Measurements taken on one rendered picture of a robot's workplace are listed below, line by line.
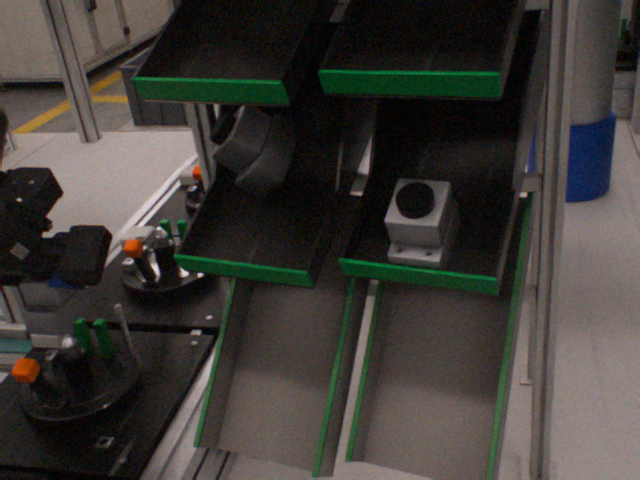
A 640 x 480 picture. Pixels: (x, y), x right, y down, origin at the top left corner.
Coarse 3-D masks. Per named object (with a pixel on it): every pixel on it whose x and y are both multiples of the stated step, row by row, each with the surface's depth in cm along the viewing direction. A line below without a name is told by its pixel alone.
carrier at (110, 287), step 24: (120, 240) 117; (168, 240) 105; (120, 264) 113; (168, 264) 106; (96, 288) 108; (120, 288) 107; (144, 288) 102; (168, 288) 102; (192, 288) 103; (216, 288) 104; (96, 312) 102; (144, 312) 101; (168, 312) 100; (192, 312) 99; (216, 312) 99; (216, 336) 96
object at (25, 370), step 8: (40, 352) 78; (24, 360) 76; (32, 360) 76; (40, 360) 77; (16, 368) 76; (24, 368) 75; (32, 368) 76; (16, 376) 75; (24, 376) 75; (32, 376) 76; (40, 376) 78; (32, 384) 77; (40, 384) 78; (48, 384) 79; (40, 392) 79; (48, 392) 79; (56, 392) 80; (48, 400) 80; (56, 400) 80
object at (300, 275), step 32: (320, 64) 78; (320, 96) 75; (320, 128) 72; (352, 128) 65; (320, 160) 69; (352, 160) 66; (224, 192) 70; (288, 192) 68; (320, 192) 67; (192, 224) 66; (224, 224) 68; (256, 224) 67; (288, 224) 66; (320, 224) 65; (192, 256) 64; (224, 256) 65; (256, 256) 64; (288, 256) 63; (320, 256) 61
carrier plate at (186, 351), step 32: (32, 352) 95; (160, 352) 92; (192, 352) 91; (0, 384) 90; (160, 384) 87; (0, 416) 85; (128, 416) 82; (160, 416) 82; (0, 448) 80; (32, 448) 79; (64, 448) 79; (128, 448) 78
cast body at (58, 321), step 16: (32, 272) 78; (48, 272) 78; (32, 288) 78; (48, 288) 77; (64, 288) 79; (32, 304) 79; (48, 304) 79; (64, 304) 79; (80, 304) 82; (32, 320) 79; (48, 320) 78; (64, 320) 79
